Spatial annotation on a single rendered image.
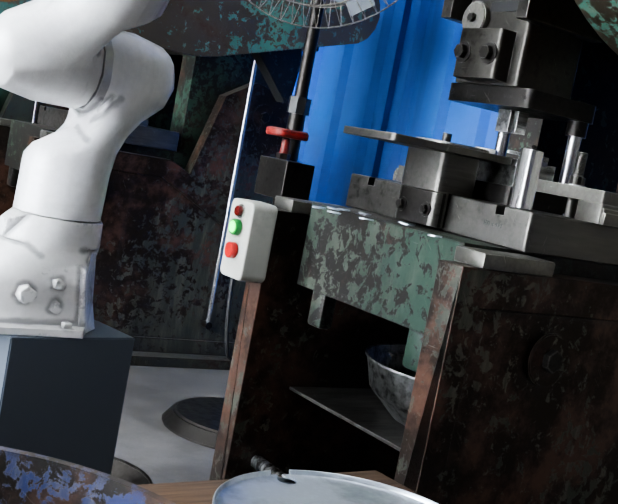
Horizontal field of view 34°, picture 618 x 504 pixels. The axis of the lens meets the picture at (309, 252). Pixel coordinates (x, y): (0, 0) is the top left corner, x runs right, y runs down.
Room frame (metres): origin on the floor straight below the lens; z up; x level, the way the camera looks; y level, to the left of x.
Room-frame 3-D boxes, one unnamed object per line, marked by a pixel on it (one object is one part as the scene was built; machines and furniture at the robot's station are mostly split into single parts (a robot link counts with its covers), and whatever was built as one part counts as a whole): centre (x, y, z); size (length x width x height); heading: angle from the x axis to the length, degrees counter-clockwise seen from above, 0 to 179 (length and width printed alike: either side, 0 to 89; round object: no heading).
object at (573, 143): (1.70, -0.40, 0.81); 0.02 x 0.02 x 0.14
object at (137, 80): (1.33, 0.30, 0.71); 0.18 x 0.11 x 0.25; 132
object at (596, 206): (1.60, -0.40, 0.76); 0.17 x 0.06 x 0.10; 35
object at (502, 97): (1.74, -0.30, 0.86); 0.20 x 0.16 x 0.05; 35
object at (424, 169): (1.64, -0.15, 0.72); 0.25 x 0.14 x 0.14; 125
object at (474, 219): (1.74, -0.30, 0.68); 0.45 x 0.30 x 0.06; 35
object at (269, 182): (1.86, 0.07, 0.62); 0.10 x 0.06 x 0.20; 35
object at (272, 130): (1.87, 0.08, 0.72); 0.07 x 0.06 x 0.08; 125
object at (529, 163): (1.52, -0.30, 0.75); 0.03 x 0.03 x 0.10; 35
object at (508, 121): (1.73, -0.29, 0.84); 0.05 x 0.03 x 0.04; 35
